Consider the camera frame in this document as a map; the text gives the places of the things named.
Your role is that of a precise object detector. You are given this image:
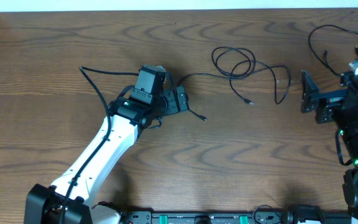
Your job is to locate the black USB cable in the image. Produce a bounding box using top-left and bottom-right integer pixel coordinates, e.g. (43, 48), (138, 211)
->
(176, 46), (291, 122)

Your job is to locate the thin black cable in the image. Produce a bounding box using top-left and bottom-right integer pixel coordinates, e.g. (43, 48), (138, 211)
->
(308, 24), (358, 78)

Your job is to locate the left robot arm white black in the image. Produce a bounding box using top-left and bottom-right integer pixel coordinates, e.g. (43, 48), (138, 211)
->
(24, 85), (188, 223)

